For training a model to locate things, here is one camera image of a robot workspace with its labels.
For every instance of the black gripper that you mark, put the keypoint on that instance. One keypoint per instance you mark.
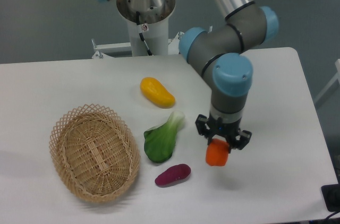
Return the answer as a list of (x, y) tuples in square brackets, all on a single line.
[(231, 132)]

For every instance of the orange toy fruit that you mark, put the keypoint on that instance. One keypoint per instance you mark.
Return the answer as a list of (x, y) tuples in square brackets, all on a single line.
[(217, 153)]

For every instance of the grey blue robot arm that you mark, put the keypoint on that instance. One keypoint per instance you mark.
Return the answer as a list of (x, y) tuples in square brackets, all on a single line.
[(216, 55)]

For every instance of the woven wicker basket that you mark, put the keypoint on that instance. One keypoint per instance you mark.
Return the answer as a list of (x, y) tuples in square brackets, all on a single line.
[(94, 153)]

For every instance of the purple toy sweet potato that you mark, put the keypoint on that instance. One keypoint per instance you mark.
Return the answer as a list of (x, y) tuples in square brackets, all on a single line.
[(173, 174)]

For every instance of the green toy bok choy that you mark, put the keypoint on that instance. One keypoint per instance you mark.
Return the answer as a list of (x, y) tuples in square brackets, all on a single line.
[(160, 141)]

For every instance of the yellow toy mango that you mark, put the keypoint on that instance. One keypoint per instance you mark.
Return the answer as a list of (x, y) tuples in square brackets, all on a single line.
[(156, 93)]

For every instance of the black device at edge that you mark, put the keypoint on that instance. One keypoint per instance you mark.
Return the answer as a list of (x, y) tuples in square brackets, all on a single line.
[(331, 197)]

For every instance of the white bracket with bolt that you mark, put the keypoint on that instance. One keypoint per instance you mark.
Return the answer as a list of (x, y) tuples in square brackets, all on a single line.
[(210, 29)]

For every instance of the white table leg frame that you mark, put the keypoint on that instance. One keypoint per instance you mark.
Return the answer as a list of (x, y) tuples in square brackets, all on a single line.
[(331, 86)]

